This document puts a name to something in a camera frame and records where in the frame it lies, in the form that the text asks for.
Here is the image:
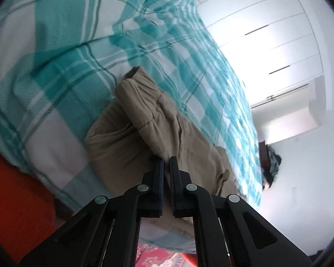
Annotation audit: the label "white wardrobe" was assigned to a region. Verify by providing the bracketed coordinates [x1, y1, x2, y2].
[188, 0, 326, 109]

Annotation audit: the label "red patterned rug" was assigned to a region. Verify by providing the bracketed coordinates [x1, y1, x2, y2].
[135, 242, 198, 267]

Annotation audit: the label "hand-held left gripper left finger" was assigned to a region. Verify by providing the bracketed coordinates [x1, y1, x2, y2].
[19, 157, 165, 267]

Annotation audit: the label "pile of clothes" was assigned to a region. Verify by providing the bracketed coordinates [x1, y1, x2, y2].
[262, 145, 282, 191]

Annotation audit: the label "dark wooden cabinet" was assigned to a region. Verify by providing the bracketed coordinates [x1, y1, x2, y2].
[258, 142, 270, 173]

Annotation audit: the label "teal white plaid blanket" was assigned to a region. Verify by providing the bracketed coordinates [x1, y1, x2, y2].
[0, 0, 263, 251]

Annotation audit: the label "beige pants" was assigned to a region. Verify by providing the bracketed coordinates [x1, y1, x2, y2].
[84, 66, 236, 234]

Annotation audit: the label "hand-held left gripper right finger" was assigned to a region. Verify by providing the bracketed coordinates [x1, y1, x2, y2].
[169, 156, 312, 267]

